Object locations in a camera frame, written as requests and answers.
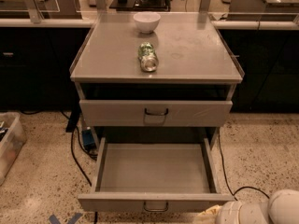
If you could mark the blue power box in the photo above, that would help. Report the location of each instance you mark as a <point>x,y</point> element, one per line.
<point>87,139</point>

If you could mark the white ceramic bowl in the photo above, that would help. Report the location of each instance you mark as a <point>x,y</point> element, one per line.
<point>146,22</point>

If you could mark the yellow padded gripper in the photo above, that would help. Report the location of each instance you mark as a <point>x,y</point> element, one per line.
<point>233,213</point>

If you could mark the grey drawer cabinet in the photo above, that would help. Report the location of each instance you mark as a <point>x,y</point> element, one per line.
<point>194,65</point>

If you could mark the clear plastic storage bin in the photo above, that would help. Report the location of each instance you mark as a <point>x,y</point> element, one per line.
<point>12,138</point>

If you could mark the white counter rail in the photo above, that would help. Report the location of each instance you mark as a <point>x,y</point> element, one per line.
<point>223,25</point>

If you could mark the green soda can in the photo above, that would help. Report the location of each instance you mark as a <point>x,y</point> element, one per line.
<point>147,56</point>

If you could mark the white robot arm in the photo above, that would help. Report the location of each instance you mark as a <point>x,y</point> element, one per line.
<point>281,208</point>

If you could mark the grey drawer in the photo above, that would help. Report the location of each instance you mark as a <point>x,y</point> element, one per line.
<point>153,178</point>
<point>155,113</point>

